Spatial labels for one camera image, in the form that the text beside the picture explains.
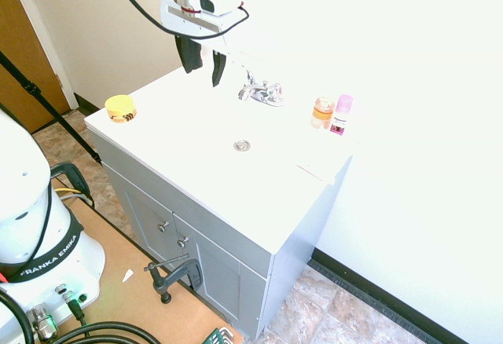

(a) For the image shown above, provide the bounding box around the black metal c-clamp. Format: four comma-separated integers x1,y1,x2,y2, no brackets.
143,253,204,305

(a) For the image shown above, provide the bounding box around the grey vanity cabinet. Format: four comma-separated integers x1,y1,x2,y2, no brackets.
88,129,352,341

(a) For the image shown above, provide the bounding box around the yellow round jar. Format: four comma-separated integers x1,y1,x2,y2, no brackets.
104,94,138,124

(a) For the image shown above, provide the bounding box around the wooden base board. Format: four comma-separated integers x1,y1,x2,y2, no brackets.
46,177,244,344

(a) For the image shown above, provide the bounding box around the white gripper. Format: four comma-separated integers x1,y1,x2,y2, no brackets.
159,0,248,88

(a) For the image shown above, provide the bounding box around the green hex key holder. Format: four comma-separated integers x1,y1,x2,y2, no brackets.
202,326,235,344

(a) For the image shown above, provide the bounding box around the black thick cable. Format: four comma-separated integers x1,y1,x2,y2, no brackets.
0,288,162,344

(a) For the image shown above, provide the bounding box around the chrome sink faucet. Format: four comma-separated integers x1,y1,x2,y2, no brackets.
237,68,285,108

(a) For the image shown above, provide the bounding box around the brown wooden door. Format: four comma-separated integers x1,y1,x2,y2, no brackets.
0,0,72,134

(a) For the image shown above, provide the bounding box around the white sink countertop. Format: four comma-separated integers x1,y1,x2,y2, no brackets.
83,43,370,255

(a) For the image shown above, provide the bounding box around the orange soap bottle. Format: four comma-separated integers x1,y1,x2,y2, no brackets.
310,96,336,130

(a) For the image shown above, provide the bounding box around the pink capped white bottle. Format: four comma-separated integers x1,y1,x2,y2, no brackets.
329,93,354,137

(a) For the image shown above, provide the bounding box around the black tripod leg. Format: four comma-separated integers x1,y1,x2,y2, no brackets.
0,50,104,167

